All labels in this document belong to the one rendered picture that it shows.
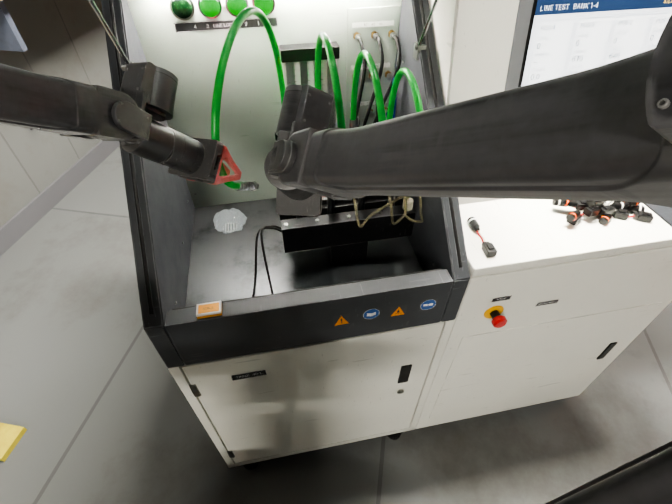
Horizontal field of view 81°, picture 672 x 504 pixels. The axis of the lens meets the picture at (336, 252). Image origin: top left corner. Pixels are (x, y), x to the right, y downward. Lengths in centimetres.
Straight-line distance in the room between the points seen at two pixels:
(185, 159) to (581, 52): 87
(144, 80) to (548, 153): 54
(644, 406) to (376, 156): 197
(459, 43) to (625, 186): 79
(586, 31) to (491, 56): 22
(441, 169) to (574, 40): 87
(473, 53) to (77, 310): 210
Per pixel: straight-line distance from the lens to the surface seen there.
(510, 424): 187
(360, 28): 112
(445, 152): 25
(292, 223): 97
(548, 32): 106
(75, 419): 204
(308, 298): 85
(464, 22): 96
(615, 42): 117
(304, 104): 49
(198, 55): 111
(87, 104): 56
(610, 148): 19
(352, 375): 115
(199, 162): 68
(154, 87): 65
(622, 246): 113
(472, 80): 99
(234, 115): 116
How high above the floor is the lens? 162
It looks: 45 degrees down
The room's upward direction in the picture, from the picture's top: straight up
